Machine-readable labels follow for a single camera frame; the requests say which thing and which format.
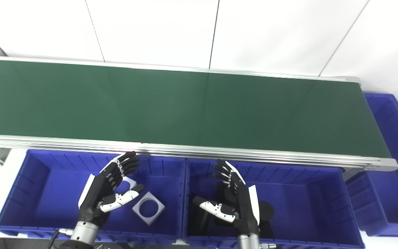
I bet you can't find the blue bin with black parts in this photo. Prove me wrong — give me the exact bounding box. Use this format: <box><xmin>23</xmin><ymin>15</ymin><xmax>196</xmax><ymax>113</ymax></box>
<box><xmin>182</xmin><ymin>157</ymin><xmax>365</xmax><ymax>249</ymax></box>

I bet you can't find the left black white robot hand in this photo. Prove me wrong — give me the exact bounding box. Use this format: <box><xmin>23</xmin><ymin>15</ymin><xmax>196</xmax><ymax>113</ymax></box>
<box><xmin>78</xmin><ymin>151</ymin><xmax>145</xmax><ymax>227</ymax></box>

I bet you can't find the blue bin with white parts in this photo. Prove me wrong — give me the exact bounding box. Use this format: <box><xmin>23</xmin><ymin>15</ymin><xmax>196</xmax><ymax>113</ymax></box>
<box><xmin>0</xmin><ymin>149</ymin><xmax>187</xmax><ymax>246</ymax></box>

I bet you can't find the green conveyor belt aluminium frame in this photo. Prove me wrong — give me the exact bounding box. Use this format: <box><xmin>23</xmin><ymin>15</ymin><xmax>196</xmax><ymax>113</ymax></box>
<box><xmin>0</xmin><ymin>55</ymin><xmax>398</xmax><ymax>172</ymax></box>

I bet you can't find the empty blue plastic bin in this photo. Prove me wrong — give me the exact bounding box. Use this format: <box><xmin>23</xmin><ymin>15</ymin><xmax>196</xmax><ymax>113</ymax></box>
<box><xmin>345</xmin><ymin>92</ymin><xmax>398</xmax><ymax>237</ymax></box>

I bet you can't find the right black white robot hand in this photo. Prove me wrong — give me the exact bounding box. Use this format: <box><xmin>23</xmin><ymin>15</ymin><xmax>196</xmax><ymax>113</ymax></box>
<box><xmin>193</xmin><ymin>158</ymin><xmax>261</xmax><ymax>237</ymax></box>

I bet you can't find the white square part round hole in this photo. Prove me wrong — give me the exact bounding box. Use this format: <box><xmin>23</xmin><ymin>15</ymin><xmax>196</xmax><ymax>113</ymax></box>
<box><xmin>132</xmin><ymin>191</ymin><xmax>165</xmax><ymax>226</ymax></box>
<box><xmin>116</xmin><ymin>176</ymin><xmax>138</xmax><ymax>194</ymax></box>

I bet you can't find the black wrist cable with plug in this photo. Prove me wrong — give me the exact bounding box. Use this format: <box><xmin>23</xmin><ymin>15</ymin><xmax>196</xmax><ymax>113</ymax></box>
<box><xmin>48</xmin><ymin>228</ymin><xmax>74</xmax><ymax>249</ymax></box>

